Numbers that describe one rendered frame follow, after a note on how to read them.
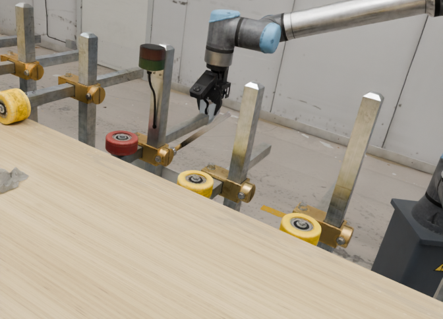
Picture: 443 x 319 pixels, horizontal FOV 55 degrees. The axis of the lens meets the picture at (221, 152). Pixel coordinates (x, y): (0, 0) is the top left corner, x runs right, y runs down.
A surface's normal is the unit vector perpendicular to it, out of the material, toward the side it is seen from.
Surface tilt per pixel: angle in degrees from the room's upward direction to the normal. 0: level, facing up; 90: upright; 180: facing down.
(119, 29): 90
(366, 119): 90
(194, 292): 0
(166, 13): 90
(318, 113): 90
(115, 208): 0
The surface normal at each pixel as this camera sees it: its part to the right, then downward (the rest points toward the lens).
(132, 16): -0.47, 0.33
